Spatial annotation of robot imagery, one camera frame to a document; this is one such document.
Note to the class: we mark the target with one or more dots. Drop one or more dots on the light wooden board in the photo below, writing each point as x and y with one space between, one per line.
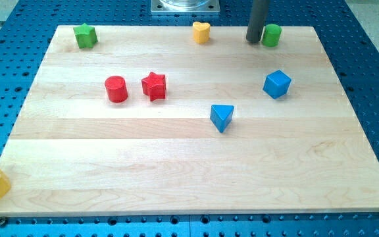
74 152

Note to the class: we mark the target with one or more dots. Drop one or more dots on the blue triangle block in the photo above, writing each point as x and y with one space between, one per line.
221 116

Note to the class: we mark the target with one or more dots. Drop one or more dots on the green cylinder block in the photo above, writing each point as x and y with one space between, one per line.
271 35

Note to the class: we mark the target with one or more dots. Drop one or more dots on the blue cube block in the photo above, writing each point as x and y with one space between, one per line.
277 84

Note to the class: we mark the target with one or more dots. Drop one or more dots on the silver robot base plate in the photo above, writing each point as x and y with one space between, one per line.
185 6

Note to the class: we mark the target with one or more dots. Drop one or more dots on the red cylinder block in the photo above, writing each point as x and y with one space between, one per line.
116 89

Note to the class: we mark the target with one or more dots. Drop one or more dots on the red star block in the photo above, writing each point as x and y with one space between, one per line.
154 86

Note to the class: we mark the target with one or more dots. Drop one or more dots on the yellow heart block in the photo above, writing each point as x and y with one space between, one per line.
201 32

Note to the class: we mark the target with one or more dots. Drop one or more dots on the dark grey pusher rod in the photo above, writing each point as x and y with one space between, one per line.
257 19

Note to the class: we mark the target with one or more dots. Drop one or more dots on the left board clamp screw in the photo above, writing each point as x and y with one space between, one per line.
3 221

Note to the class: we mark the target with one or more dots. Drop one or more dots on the green star block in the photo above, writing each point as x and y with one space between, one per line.
85 35

